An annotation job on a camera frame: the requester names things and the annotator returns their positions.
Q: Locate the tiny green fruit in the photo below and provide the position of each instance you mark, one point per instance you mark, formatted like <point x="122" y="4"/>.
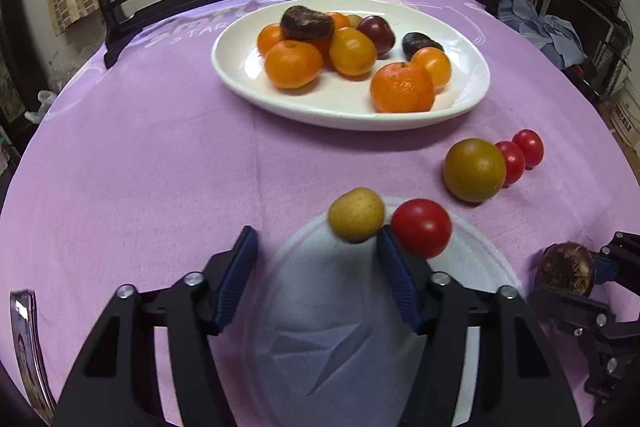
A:
<point x="354" y="20"/>

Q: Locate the yellow tomato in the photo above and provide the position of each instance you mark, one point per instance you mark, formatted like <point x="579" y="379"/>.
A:
<point x="352" y="52"/>

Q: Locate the white oval plate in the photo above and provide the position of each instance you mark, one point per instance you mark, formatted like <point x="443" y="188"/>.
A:
<point x="325" y="107"/>

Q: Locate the large orange tangerine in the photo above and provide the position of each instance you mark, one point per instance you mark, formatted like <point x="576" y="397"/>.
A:
<point x="402" y="88"/>

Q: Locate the dark brown water chestnut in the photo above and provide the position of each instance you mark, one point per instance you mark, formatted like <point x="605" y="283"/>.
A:
<point x="306" y="23"/>
<point x="417" y="42"/>
<point x="565" y="268"/>

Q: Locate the white plastic bag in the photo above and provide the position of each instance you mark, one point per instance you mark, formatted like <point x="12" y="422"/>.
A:
<point x="44" y="99"/>

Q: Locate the cardboard box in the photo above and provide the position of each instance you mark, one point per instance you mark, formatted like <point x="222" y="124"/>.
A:
<point x="625" y="117"/>

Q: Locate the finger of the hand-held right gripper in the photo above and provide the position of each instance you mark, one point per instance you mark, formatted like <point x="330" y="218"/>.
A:
<point x="570" y="309"/>
<point x="602" y="268"/>

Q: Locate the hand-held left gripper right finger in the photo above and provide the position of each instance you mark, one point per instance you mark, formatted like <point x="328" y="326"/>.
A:
<point x="397" y="282"/>

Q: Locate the large red tomato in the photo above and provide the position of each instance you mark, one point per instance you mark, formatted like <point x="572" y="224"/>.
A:
<point x="422" y="227"/>

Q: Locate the black monitor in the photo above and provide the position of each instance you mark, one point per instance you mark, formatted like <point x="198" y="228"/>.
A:
<point x="575" y="7"/>

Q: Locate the red cherry tomato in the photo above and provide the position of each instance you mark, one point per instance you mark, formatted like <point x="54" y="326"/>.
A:
<point x="530" y="147"/>
<point x="514" y="162"/>

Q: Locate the green-yellow tomato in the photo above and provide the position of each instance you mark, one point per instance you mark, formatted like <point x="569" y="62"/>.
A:
<point x="474" y="170"/>

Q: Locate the purple tablecloth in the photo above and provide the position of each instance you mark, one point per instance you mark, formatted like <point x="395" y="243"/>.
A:
<point x="150" y="157"/>

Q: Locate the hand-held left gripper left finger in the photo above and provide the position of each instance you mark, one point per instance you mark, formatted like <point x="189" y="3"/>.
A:
<point x="235" y="279"/>

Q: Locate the blue cloth pile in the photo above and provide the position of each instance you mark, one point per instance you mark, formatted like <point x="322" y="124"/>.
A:
<point x="545" y="29"/>

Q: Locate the small yellow-green fruit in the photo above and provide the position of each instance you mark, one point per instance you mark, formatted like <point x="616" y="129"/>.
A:
<point x="356" y="216"/>

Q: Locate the dark purple tomato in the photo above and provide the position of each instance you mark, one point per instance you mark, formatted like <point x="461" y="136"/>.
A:
<point x="377" y="32"/>

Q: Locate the orange tomato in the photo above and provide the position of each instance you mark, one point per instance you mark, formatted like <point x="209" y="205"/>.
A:
<point x="269" y="39"/>
<point x="434" y="66"/>

